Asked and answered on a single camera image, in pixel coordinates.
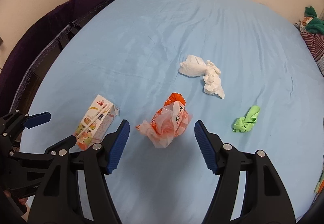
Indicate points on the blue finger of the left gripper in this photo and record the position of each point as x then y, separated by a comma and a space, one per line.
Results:
66, 144
37, 119

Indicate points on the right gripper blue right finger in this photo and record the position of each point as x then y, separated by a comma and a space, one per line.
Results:
208, 144

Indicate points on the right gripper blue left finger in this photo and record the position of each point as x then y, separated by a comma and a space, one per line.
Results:
118, 142

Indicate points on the white snack carton box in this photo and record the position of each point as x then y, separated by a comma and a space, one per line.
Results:
95, 122

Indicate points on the orange white plastic bag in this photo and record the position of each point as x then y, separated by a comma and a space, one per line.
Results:
167, 123

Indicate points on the green crumpled wrapper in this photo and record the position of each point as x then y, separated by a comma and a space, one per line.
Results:
246, 123

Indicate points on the purple velvet covered bench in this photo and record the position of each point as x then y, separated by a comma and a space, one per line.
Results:
36, 38

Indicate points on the white crumpled tissue far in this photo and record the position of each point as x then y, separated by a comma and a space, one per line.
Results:
195, 66

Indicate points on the light blue bed sheet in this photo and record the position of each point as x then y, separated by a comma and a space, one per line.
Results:
130, 53

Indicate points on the striped folded quilt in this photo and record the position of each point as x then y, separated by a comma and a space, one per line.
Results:
314, 42

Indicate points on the green knitted sweater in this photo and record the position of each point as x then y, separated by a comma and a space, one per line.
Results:
315, 25

